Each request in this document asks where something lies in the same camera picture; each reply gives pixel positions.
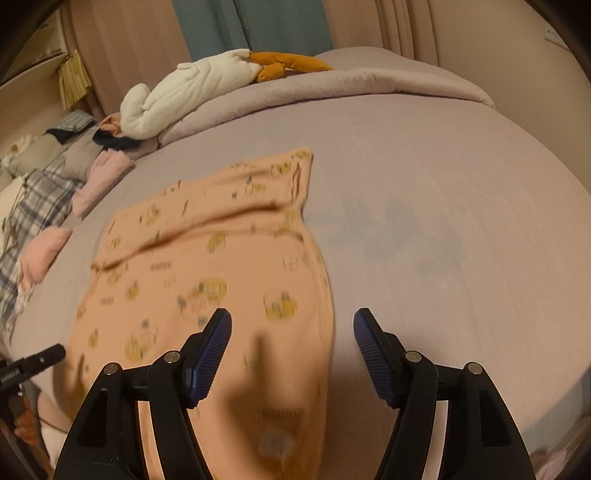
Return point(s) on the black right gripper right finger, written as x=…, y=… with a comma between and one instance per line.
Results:
x=482, y=441

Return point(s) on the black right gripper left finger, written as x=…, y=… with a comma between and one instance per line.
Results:
x=104, y=441

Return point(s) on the peach cartoon print garment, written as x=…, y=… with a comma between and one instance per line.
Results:
x=234, y=240

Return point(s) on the peach pink folded garment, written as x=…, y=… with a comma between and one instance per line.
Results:
x=39, y=254

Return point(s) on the cream floral pillow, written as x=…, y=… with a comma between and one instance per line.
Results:
x=9, y=197

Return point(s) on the lilac bed sheet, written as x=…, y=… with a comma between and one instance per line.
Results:
x=465, y=236

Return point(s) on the grey lilac pillow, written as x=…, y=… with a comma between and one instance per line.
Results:
x=75, y=157

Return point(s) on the striped dark pillow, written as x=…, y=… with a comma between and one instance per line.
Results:
x=72, y=124

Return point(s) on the dark navy garment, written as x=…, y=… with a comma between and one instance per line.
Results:
x=107, y=140

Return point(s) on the white goose plush toy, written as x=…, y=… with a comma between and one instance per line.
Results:
x=145, y=112

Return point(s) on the yellow tasselled cloth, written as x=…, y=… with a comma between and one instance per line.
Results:
x=73, y=80

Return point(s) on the pink beige curtain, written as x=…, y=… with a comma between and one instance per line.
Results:
x=123, y=43

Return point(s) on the teal curtain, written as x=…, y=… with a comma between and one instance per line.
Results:
x=210, y=27

